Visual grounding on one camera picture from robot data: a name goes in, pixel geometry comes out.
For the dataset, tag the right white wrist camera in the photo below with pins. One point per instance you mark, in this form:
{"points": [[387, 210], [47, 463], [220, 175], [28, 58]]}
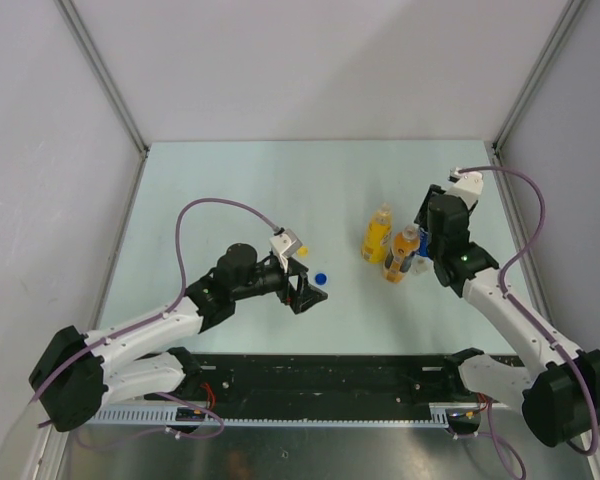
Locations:
{"points": [[466, 186]]}

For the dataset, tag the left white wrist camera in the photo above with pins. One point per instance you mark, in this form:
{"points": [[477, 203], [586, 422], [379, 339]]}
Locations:
{"points": [[284, 244]]}

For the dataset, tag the grey cable duct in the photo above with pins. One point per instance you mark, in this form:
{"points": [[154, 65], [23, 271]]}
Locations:
{"points": [[170, 414]]}

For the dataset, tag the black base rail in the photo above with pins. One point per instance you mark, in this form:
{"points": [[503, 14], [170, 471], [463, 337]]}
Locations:
{"points": [[331, 387]]}

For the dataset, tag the blue bottle cap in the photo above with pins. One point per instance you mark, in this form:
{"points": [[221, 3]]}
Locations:
{"points": [[321, 278]]}

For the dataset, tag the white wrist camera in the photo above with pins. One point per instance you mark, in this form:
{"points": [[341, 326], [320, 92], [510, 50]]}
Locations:
{"points": [[284, 244], [466, 186]]}

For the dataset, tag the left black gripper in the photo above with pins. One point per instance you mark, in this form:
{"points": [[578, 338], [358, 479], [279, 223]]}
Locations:
{"points": [[305, 294]]}

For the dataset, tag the clear blue-cap water bottle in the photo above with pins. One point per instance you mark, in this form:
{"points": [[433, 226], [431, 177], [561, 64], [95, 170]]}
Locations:
{"points": [[421, 262]]}

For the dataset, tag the orange juice bottle yellow cap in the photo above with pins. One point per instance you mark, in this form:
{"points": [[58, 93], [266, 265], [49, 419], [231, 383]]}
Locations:
{"points": [[401, 253]]}

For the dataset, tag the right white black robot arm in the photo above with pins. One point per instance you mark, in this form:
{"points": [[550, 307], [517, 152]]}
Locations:
{"points": [[557, 387]]}

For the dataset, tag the right aluminium frame post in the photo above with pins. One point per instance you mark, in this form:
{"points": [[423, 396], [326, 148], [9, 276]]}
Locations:
{"points": [[555, 43]]}

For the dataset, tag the left aluminium frame post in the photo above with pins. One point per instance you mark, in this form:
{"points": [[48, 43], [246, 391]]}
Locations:
{"points": [[88, 48]]}

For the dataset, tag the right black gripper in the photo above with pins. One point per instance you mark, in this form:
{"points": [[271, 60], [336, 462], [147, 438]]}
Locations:
{"points": [[422, 216]]}

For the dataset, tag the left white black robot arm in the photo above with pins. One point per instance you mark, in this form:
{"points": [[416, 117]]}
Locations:
{"points": [[80, 373]]}

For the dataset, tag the aluminium frame post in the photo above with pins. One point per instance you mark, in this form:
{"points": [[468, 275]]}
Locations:
{"points": [[88, 48], [555, 43]]}

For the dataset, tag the yellow honey pomelo drink bottle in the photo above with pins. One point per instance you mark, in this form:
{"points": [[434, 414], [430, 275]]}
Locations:
{"points": [[377, 235]]}

